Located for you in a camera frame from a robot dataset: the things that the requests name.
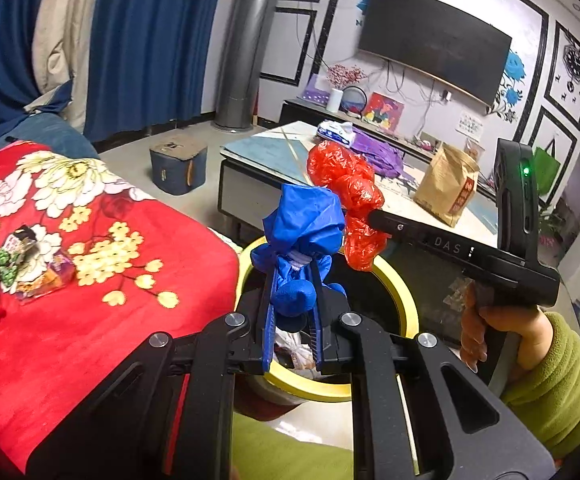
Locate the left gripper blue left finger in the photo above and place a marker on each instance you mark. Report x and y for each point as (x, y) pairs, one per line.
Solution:
(268, 322)

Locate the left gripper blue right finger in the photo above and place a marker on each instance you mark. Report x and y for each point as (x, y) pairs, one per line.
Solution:
(319, 322)

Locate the blue plastic bag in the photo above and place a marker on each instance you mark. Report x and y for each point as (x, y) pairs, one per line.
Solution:
(301, 236)

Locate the red plastic bag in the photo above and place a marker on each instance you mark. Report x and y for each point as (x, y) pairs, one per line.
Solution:
(352, 179)

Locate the green black snack bag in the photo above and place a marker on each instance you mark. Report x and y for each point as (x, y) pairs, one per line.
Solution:
(13, 252)

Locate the white printed plastic bag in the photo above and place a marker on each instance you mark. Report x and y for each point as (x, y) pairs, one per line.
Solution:
(292, 350)

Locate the purple candy wrapper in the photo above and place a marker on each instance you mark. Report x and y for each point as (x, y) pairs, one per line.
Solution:
(59, 271)

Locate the green sleeve right forearm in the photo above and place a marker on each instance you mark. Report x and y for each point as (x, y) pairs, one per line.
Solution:
(547, 399)

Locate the green sleeve left forearm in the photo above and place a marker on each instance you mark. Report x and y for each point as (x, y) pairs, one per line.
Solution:
(259, 452)

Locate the yellow rimmed trash bin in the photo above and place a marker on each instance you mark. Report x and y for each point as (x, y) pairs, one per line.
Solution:
(292, 388)

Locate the right hand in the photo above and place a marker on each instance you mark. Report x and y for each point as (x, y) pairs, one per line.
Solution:
(530, 325)

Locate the brown paper bag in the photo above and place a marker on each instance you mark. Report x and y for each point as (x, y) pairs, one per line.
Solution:
(448, 184)

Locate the green shopping bag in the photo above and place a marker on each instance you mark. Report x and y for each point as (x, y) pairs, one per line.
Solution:
(546, 167)

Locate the red floral blanket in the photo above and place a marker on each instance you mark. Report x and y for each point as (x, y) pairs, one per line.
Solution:
(141, 267)

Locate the coffee table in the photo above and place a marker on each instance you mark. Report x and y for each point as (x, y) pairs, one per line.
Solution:
(255, 168)

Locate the blue storage box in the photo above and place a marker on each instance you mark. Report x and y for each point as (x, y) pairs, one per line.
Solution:
(178, 165)

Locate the tissue pack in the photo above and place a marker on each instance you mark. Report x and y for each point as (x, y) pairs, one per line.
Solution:
(337, 132)

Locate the colourful painting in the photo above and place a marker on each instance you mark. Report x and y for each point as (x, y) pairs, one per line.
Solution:
(383, 112)

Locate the black tv cabinet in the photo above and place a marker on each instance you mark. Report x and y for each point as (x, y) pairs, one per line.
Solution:
(298, 110)

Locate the purple tissue box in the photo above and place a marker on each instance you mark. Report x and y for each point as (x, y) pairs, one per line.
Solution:
(317, 90)

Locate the black curved television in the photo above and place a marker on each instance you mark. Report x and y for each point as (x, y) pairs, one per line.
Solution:
(439, 40)

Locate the white vase red flowers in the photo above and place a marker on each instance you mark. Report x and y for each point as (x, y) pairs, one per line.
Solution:
(341, 76)

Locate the blue sofa cover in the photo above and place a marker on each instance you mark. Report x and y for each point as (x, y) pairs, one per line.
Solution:
(53, 132)

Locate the right dark blue curtain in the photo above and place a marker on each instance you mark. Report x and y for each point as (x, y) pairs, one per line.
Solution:
(147, 62)

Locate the silver tower air conditioner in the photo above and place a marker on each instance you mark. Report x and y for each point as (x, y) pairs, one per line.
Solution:
(243, 54)

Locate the beige curtain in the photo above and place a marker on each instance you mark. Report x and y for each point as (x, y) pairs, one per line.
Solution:
(60, 55)

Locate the wall clock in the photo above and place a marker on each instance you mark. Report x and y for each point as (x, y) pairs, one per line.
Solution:
(571, 61)

